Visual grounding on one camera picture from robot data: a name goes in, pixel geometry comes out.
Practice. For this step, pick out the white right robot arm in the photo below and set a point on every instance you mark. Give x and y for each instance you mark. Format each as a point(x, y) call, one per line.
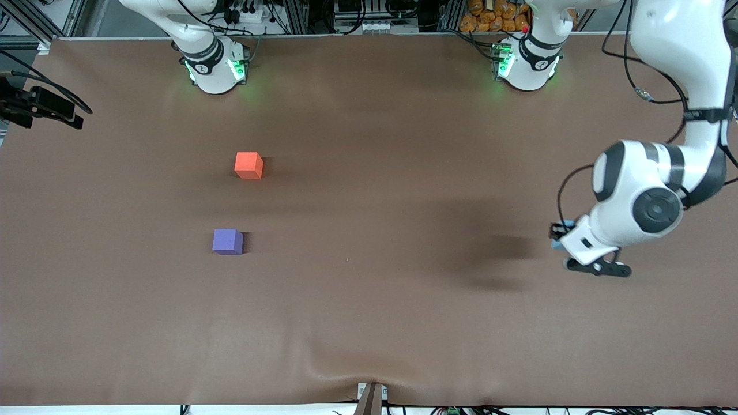
point(213, 78)

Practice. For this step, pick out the white terminal strip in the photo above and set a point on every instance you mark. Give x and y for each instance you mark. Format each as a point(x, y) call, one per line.
point(383, 26)

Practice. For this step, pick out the orange snack bag pile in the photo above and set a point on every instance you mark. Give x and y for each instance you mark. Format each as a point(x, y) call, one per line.
point(490, 17)

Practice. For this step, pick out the aluminium frame rail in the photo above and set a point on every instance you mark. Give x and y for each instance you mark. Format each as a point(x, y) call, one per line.
point(34, 23)

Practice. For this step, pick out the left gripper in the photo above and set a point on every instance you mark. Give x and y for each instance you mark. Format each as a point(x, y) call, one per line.
point(557, 230)

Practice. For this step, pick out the purple foam block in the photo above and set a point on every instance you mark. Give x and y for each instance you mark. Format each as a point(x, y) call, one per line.
point(226, 241)

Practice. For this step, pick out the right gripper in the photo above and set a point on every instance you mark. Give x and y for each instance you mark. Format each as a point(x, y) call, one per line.
point(41, 102)

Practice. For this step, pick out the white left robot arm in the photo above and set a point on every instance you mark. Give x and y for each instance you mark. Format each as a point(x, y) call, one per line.
point(674, 34)

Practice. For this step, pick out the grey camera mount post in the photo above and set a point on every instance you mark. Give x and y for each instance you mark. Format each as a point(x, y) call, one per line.
point(370, 400)

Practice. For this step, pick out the white power strip with plugs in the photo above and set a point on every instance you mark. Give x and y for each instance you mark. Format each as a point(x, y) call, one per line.
point(253, 17)

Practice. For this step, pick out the white corner bracket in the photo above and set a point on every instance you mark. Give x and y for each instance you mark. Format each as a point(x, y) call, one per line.
point(43, 47)

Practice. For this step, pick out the orange foam block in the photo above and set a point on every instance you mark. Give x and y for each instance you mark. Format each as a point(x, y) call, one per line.
point(248, 164)

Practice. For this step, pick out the brown table mat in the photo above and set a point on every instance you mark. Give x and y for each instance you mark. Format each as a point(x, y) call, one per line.
point(369, 300)

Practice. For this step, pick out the light blue foam block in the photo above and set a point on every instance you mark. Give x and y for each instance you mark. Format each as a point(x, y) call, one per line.
point(557, 245)

